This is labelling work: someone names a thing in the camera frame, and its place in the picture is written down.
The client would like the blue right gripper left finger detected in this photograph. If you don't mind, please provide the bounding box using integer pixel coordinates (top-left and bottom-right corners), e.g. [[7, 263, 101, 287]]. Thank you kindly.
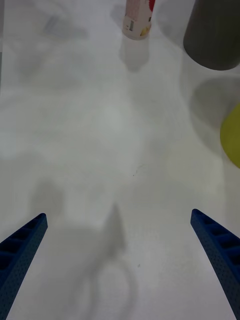
[[0, 212, 49, 320]]

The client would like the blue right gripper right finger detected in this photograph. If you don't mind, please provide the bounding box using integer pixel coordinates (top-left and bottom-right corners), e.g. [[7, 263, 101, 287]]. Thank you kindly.
[[190, 208, 240, 320]]

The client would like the clear bottle with pink label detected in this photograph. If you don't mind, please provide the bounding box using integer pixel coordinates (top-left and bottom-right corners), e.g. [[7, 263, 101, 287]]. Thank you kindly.
[[121, 0, 156, 41]]

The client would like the yellow-green plastic bin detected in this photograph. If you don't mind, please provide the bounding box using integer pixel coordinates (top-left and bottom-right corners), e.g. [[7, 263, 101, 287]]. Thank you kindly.
[[219, 103, 240, 169]]

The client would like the grey plastic bin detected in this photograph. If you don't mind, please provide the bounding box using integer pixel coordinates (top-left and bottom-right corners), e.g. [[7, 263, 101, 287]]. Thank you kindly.
[[182, 0, 240, 71]]

